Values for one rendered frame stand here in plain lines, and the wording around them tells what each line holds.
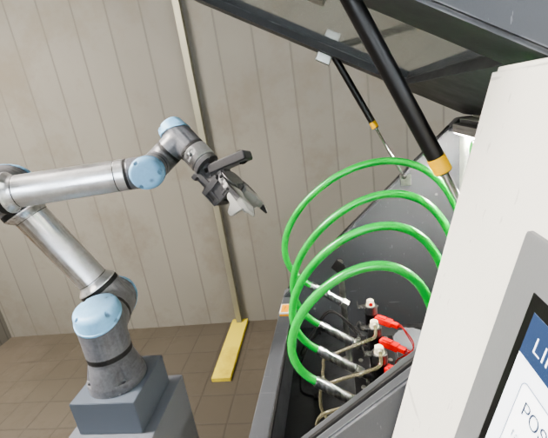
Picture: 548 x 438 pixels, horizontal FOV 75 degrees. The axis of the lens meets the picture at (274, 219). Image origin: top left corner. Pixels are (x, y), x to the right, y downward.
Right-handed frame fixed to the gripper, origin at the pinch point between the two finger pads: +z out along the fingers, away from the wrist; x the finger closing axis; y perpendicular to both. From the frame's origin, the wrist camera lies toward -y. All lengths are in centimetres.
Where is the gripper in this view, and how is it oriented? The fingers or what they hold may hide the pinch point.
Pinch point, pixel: (259, 209)
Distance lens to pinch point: 91.5
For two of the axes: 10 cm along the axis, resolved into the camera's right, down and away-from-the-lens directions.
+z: 6.8, 7.0, -1.9
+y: -6.3, 7.0, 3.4
